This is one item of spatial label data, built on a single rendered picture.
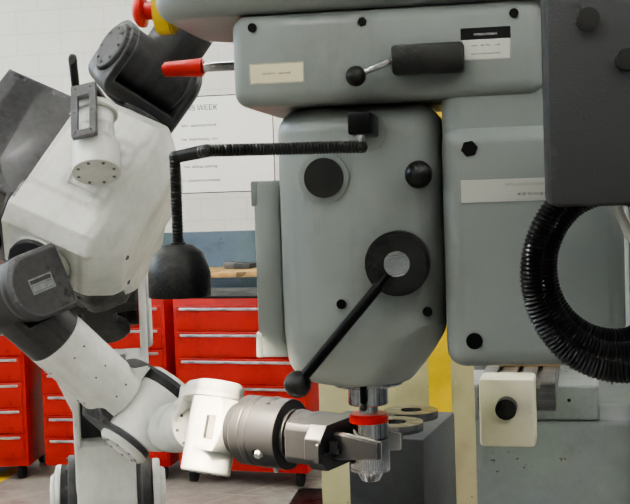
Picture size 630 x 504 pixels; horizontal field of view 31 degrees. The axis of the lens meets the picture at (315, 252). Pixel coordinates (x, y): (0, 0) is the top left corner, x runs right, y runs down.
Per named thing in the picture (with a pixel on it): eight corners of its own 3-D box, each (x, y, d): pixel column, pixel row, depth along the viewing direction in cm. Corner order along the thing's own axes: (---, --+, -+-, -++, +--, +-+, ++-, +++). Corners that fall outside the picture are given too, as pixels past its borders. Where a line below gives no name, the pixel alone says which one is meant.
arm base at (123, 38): (69, 89, 182) (100, 91, 173) (105, 19, 184) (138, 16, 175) (144, 136, 190) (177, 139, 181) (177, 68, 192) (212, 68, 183)
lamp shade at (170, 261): (144, 295, 135) (141, 242, 135) (204, 292, 138) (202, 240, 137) (154, 300, 128) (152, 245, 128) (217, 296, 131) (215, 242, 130)
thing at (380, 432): (349, 474, 136) (347, 425, 136) (353, 465, 141) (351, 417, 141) (389, 474, 136) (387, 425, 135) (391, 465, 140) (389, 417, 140)
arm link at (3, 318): (8, 370, 167) (-60, 311, 160) (33, 324, 173) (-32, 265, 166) (62, 353, 161) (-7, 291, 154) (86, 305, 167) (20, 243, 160)
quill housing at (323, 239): (276, 394, 129) (266, 107, 127) (306, 366, 149) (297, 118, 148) (448, 393, 126) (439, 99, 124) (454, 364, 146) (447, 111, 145)
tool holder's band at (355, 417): (347, 425, 136) (347, 417, 136) (351, 417, 141) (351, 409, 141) (387, 425, 135) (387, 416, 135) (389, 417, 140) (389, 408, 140)
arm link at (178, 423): (204, 376, 147) (175, 381, 160) (192, 446, 145) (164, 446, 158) (251, 385, 150) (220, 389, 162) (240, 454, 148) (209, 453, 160)
